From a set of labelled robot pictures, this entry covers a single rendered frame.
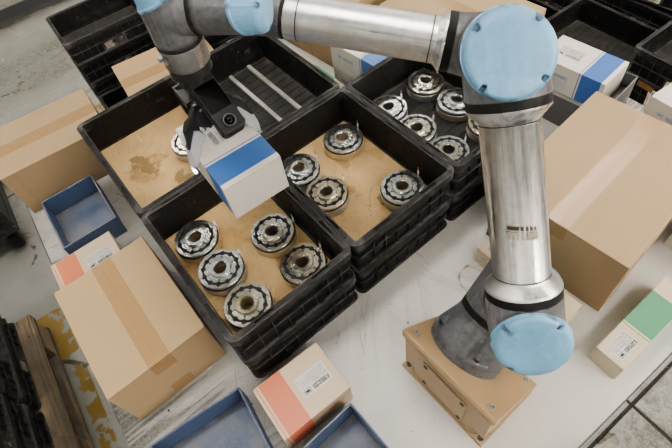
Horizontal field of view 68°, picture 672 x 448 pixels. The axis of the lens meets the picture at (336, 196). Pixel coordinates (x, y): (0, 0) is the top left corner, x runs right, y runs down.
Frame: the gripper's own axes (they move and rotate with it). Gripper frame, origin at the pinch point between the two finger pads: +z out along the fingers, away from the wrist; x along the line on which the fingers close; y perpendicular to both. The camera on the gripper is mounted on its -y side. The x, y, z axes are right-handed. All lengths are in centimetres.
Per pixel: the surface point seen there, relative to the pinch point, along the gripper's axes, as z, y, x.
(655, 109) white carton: 26, -36, -95
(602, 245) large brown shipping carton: 21, -53, -49
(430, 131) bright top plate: 25, -5, -49
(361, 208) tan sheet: 27.8, -10.5, -21.6
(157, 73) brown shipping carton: 24, 69, -4
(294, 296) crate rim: 17.9, -24.4, 4.8
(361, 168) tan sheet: 27.7, -0.7, -29.2
